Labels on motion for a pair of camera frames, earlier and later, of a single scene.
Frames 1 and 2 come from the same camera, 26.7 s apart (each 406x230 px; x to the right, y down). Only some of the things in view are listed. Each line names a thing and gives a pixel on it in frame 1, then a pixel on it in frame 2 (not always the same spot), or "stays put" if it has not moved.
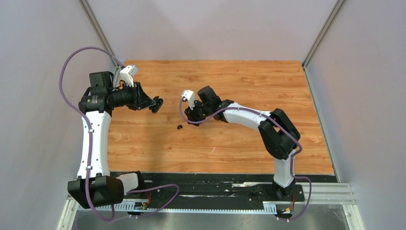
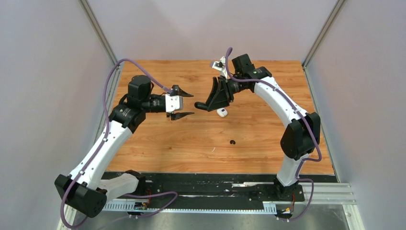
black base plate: x=174 y=187 stays put
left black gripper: x=140 y=99 → x=178 y=91
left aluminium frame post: x=86 y=6 stays put
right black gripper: x=192 y=114 → x=217 y=99
